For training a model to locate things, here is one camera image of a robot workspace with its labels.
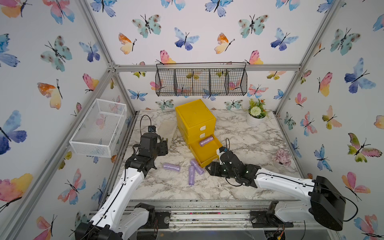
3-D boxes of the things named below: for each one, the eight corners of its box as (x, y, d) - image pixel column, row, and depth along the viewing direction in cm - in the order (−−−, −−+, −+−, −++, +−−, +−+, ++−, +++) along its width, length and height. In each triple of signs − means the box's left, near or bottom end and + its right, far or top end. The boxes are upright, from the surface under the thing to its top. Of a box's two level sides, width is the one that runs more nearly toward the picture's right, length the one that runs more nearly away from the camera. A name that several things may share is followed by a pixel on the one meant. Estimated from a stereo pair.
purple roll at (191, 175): (188, 185, 87) (188, 183, 85) (189, 167, 94) (189, 165, 92) (194, 185, 87) (194, 183, 85) (194, 167, 94) (194, 165, 92)
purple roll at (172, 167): (162, 169, 93) (161, 167, 90) (164, 164, 95) (163, 162, 92) (179, 172, 92) (179, 170, 89) (181, 167, 94) (180, 164, 91)
